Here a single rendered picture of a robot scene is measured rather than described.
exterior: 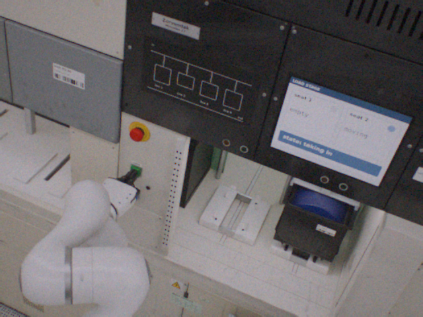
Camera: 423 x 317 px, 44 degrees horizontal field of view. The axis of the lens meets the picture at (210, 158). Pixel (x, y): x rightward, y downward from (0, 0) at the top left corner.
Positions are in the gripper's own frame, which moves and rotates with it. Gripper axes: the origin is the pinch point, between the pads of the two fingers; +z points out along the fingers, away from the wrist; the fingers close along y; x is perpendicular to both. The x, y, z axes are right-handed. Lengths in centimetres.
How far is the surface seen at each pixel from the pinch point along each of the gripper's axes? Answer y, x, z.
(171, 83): 8.0, 34.8, 2.5
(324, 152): 50, 31, 3
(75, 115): -20.1, 13.0, 1.7
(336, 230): 62, -11, 23
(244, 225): 33, -30, 27
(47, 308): -36, -99, 2
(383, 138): 61, 41, 3
